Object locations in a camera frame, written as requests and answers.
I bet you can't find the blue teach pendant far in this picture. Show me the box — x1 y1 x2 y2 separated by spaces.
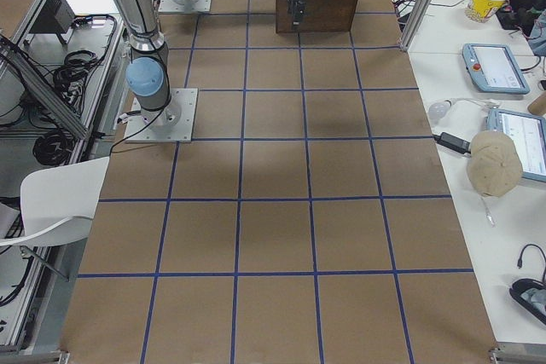
462 43 531 95

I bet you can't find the black power adapter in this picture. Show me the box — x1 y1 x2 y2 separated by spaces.
433 132 471 154

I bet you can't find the cardboard tube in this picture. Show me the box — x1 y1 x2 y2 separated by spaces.
527 94 546 116

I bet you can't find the beige baseball cap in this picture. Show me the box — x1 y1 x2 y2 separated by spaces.
467 130 523 197

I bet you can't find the blue teach pendant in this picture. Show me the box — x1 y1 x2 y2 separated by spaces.
485 108 545 182
462 43 531 95

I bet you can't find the black glasses case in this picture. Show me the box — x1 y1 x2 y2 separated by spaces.
509 279 546 324

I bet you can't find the white plastic chair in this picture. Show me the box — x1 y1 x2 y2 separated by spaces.
1 157 109 247

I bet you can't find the yellow popcorn paper cup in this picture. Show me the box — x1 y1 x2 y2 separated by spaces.
465 0 508 23

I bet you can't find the blue teach pendant near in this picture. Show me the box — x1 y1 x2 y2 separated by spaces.
485 108 545 182

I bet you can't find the white light bulb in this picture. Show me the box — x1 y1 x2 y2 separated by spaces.
427 100 454 123

